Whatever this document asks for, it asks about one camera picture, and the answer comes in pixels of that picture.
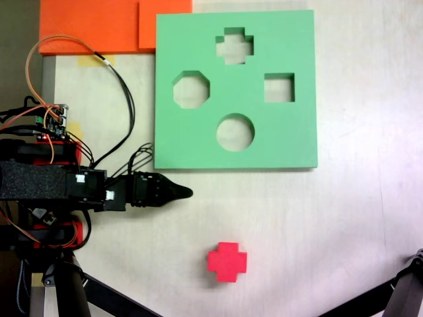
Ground long orange wire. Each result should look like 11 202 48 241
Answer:
24 34 100 115

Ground circuit board with wires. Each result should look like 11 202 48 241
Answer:
34 103 71 141

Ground blue braided cable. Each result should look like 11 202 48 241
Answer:
17 260 28 316

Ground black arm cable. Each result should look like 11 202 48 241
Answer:
89 49 135 168

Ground green shape hole board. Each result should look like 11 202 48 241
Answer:
153 9 319 172

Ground notched black tripod leg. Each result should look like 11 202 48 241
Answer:
319 247 423 317

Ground red and black table clamp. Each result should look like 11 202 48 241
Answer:
32 139 83 166
19 220 84 250

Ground red cross columnar block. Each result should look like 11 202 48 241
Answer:
207 241 249 284

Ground yellow masking tape piece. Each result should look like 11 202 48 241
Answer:
77 53 117 69
67 122 85 141

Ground black gripper cable loops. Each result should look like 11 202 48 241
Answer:
112 142 155 181

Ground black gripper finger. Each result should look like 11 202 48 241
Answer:
157 174 194 194
157 191 194 208

